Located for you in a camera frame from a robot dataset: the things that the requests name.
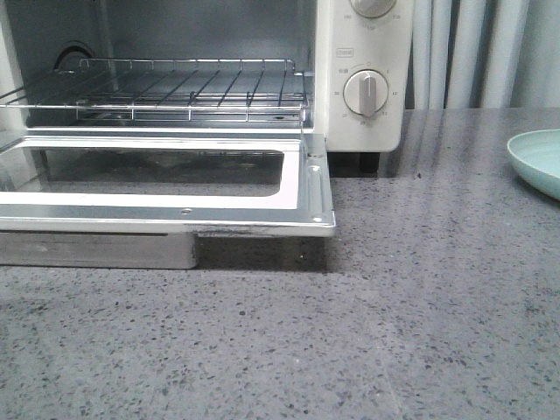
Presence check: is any oven glass door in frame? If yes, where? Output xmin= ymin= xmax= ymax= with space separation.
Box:
xmin=1 ymin=129 xmax=336 ymax=236

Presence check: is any white Toshiba toaster oven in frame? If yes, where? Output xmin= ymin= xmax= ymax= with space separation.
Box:
xmin=1 ymin=1 xmax=414 ymax=172

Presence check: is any lower timer knob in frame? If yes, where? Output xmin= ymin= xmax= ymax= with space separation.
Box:
xmin=343 ymin=70 xmax=389 ymax=118

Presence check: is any upper temperature knob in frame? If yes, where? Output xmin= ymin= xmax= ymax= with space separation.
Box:
xmin=350 ymin=0 xmax=396 ymax=18

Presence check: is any white curtain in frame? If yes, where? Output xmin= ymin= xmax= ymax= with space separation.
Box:
xmin=406 ymin=1 xmax=559 ymax=109

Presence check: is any mint green plate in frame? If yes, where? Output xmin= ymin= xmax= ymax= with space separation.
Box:
xmin=507 ymin=129 xmax=560 ymax=200

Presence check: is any steel door handle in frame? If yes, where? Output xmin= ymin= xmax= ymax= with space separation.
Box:
xmin=1 ymin=232 xmax=198 ymax=270

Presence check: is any wire oven rack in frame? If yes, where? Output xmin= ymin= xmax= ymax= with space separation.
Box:
xmin=1 ymin=58 xmax=312 ymax=125

